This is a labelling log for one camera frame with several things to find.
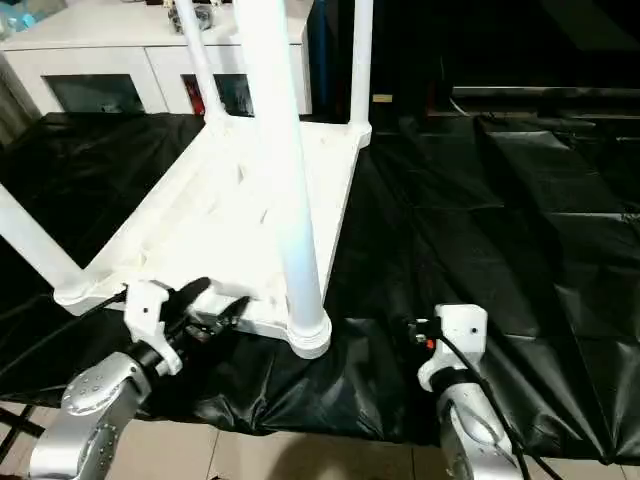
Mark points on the white plastic table top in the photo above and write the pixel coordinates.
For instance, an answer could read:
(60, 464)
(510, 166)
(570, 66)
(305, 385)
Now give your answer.
(210, 200)

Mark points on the white plastic table leg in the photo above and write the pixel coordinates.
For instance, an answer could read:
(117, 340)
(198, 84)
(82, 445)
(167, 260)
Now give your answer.
(200, 60)
(361, 60)
(280, 150)
(30, 235)

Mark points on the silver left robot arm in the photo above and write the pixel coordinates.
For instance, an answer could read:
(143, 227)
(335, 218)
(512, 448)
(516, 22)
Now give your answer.
(90, 400)

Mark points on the black plastic mat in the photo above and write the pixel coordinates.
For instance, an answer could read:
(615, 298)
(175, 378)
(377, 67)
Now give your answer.
(500, 225)

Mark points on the red box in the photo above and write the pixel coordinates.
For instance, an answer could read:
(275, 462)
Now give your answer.
(192, 92)

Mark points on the white glass-door cabinet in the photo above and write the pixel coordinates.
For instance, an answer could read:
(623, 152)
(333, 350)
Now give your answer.
(100, 55)

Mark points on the grey curtain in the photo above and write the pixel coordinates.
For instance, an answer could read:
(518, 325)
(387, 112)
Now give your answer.
(17, 100)

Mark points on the black horizontal bar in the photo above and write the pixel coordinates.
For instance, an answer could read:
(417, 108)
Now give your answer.
(545, 92)

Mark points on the dark patterned bundle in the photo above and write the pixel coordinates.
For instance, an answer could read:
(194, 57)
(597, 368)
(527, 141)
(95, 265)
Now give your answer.
(200, 17)

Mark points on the dark furniture with brass label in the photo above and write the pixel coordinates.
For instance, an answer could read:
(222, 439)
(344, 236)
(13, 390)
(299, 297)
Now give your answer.
(500, 45)

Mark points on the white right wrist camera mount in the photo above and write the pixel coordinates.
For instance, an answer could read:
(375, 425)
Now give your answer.
(462, 330)

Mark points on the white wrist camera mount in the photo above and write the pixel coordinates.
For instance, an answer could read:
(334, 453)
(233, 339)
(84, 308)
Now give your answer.
(147, 315)
(462, 330)

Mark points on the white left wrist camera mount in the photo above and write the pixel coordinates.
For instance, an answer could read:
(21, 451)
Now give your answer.
(147, 315)

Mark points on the black folding table frame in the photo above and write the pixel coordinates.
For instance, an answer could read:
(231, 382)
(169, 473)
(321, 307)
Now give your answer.
(20, 420)

